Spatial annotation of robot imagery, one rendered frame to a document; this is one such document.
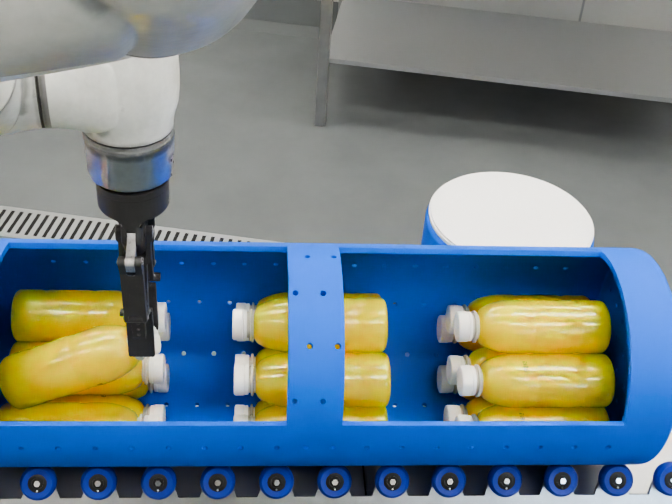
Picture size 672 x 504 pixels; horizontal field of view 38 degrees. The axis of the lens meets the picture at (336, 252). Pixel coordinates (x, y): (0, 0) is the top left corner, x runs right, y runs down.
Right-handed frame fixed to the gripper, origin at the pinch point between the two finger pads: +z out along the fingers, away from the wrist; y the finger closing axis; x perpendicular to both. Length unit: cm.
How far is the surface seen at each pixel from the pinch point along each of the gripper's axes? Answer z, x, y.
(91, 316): 7.0, 7.6, 8.3
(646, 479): 27, -67, -2
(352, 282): 9.6, -26.7, 19.1
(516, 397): 9.4, -45.5, -3.1
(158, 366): 12.3, -0.9, 4.8
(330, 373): 2.5, -21.8, -6.0
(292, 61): 120, -29, 307
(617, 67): 91, -154, 252
